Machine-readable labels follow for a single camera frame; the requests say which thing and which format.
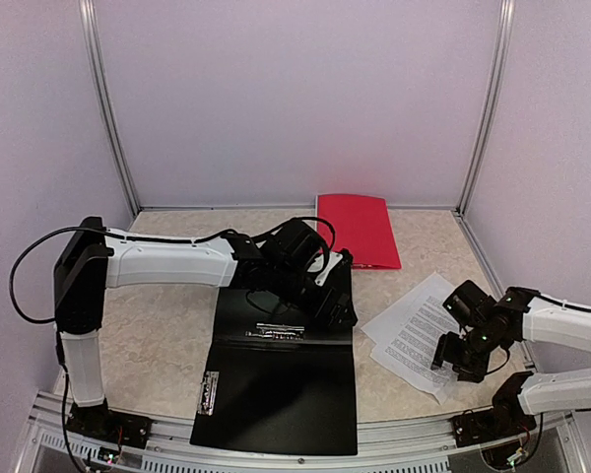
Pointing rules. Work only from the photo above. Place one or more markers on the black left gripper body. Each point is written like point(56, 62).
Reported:
point(287, 288)

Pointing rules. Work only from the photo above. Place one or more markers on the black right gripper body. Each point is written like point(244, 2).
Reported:
point(471, 356)

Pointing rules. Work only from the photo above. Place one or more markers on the red file folder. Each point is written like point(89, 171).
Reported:
point(362, 226)

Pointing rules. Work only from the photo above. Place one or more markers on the printed text paper sheet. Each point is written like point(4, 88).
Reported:
point(410, 351)

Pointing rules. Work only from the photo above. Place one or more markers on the black book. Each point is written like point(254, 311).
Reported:
point(271, 387)

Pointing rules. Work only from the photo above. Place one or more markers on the white paper sheet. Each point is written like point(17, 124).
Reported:
point(388, 322)

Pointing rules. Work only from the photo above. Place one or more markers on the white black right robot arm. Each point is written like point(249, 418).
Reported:
point(558, 322)

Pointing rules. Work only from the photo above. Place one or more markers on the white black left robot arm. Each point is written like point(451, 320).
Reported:
point(97, 259)

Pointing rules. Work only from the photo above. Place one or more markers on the black folder centre clip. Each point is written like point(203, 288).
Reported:
point(276, 331)

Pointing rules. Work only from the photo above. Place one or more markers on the black folder edge clip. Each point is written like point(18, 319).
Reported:
point(207, 393)

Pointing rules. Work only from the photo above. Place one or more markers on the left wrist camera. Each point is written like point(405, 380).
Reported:
point(336, 272)

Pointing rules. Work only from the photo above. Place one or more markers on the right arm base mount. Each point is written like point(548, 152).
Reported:
point(475, 427)

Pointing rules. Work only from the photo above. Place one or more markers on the aluminium front rail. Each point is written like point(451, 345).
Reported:
point(416, 445)

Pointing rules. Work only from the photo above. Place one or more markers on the right aluminium corner post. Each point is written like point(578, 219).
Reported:
point(499, 59)

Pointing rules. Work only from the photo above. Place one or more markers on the aluminium corner post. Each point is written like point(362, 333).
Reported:
point(88, 15)
point(499, 59)

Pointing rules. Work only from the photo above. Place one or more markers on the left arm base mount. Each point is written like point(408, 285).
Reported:
point(102, 423)

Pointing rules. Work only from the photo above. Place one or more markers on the left aluminium corner post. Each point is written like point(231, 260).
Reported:
point(88, 15)

